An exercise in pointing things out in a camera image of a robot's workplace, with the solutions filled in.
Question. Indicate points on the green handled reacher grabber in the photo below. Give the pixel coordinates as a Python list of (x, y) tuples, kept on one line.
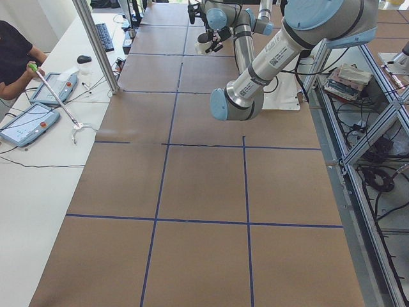
[(77, 126)]

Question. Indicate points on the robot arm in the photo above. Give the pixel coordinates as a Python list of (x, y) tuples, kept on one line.
[(305, 23), (229, 20)]

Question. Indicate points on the stack of books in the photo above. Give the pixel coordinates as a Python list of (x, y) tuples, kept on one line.
[(347, 82)]

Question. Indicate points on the aluminium frame post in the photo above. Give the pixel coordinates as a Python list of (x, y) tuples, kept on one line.
[(84, 13)]

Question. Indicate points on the black computer mouse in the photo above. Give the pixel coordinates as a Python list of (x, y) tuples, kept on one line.
[(82, 59)]

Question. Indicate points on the near teach pendant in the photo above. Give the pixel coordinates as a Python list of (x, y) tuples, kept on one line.
[(29, 125)]

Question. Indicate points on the aluminium side frame rack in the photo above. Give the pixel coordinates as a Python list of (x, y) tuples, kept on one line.
[(365, 142)]

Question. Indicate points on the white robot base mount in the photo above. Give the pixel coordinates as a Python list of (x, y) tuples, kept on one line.
[(281, 94)]

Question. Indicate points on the black keyboard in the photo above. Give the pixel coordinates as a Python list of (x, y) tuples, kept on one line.
[(104, 37)]

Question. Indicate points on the white ribbed mug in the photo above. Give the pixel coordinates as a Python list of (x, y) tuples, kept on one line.
[(204, 44)]

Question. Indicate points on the person in black shirt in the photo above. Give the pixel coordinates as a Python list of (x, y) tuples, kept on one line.
[(16, 55)]

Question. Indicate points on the far teach pendant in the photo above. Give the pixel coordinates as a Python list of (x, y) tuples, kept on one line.
[(62, 86)]

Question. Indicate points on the teach pendant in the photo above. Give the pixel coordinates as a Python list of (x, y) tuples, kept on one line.
[(29, 125), (62, 86)]

